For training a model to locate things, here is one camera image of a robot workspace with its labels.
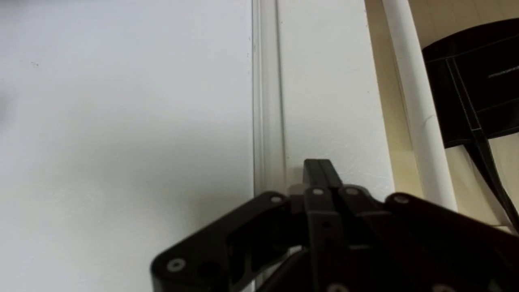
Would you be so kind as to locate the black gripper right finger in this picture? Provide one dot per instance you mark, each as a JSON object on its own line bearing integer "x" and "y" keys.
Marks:
{"x": 401, "y": 244}

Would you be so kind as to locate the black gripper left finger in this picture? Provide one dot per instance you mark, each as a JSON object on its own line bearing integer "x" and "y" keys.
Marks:
{"x": 231, "y": 252}

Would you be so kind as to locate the white bottom fridge door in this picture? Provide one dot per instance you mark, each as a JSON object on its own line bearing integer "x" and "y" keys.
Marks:
{"x": 126, "y": 126}

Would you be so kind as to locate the black frying pan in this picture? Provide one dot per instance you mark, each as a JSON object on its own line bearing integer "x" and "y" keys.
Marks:
{"x": 474, "y": 79}

